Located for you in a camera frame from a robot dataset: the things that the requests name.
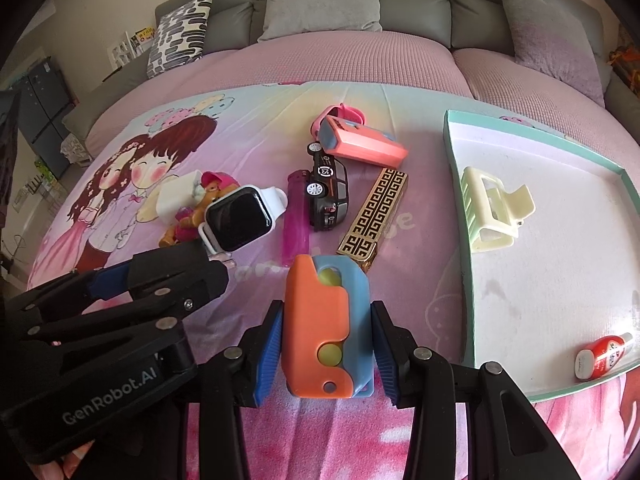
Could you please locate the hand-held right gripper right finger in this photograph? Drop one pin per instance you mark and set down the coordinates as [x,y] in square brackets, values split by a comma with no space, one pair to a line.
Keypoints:
[387,355]

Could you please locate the magenta lighter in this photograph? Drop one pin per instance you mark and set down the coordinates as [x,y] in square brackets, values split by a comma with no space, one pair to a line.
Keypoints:
[295,230]

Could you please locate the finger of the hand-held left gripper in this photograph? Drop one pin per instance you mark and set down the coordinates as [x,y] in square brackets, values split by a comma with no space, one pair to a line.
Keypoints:
[165,260]
[200,287]

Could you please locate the white tray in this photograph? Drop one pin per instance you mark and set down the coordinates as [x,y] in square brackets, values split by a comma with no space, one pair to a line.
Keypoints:
[550,280]

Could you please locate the orange backpack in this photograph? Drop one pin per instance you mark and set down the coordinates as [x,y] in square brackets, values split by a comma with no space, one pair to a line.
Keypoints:
[625,60]

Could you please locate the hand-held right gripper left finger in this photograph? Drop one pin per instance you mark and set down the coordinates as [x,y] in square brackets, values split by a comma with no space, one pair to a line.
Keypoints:
[267,355]

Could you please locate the white rack with papers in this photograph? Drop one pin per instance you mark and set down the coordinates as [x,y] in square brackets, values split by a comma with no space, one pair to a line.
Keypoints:
[132,47]

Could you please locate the red white bottle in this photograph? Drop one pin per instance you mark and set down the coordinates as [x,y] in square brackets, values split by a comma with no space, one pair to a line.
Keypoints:
[600,355]

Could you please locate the white smartwatch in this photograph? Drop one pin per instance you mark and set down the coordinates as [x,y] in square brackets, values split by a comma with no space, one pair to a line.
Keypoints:
[240,217]

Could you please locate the light grey cushion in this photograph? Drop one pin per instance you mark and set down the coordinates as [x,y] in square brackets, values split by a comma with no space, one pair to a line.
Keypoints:
[320,0]

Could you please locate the printed blanket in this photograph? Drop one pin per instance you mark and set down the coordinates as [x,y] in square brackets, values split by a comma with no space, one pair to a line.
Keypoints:
[430,200]

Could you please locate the black toy car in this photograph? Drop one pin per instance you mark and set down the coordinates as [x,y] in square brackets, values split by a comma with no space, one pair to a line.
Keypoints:
[327,195]

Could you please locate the person's left hand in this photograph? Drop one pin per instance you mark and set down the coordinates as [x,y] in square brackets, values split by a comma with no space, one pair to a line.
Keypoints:
[50,470]

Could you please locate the black white patterned pillow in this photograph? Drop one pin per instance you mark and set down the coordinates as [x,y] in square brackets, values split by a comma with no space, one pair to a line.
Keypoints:
[177,35]

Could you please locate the grey purple cushion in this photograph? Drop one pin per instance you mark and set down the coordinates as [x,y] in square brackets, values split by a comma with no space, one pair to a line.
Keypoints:
[545,35]

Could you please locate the toy dog with pink hat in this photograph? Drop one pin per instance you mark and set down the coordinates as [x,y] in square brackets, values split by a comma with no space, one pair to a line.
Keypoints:
[215,182]

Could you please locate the cream hair claw clip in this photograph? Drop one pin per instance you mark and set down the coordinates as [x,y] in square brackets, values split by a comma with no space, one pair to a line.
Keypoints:
[495,210]

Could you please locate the pink sofa cover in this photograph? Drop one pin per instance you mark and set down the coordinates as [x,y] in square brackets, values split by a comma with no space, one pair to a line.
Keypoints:
[325,60]

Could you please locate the white charger plug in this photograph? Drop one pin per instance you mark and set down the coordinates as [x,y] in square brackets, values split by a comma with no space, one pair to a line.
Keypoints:
[172,197]

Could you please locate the dark cabinet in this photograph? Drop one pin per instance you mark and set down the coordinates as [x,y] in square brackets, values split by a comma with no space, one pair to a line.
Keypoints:
[42,110]

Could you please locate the grey sofa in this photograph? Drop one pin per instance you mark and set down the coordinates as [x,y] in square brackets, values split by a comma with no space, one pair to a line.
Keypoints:
[415,5]

